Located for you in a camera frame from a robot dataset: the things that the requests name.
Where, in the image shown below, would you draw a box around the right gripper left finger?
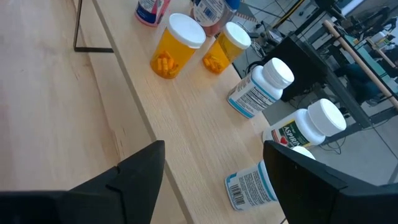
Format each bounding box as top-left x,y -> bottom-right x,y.
0,139 -> 166,224

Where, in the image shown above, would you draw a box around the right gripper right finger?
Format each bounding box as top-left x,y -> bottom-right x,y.
262,139 -> 398,224

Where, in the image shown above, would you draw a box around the large white bottle teal label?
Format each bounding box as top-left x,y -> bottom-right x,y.
224,145 -> 317,212

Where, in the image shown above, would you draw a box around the white aspirin bottle green label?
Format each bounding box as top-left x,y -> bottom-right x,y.
262,98 -> 348,150

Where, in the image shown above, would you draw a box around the small white bottle teal label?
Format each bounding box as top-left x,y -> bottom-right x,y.
226,57 -> 295,119

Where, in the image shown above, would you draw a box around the small orange pill bottle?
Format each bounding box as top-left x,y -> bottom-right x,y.
149,12 -> 207,80

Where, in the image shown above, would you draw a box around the medium orange pill bottle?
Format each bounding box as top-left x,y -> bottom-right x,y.
201,21 -> 252,75

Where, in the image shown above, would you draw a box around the pink medicine bottle white cap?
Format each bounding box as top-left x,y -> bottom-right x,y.
134,0 -> 172,27

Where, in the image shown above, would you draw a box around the wooden shelf black metal legs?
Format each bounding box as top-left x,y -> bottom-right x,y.
73,0 -> 287,224

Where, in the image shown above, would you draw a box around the black flat panel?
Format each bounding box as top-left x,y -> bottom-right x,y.
267,34 -> 327,102

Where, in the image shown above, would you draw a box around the wooden pole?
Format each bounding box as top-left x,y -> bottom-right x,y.
322,19 -> 398,110

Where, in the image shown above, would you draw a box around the black mat orange striped edge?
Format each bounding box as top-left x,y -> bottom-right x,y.
234,1 -> 261,24

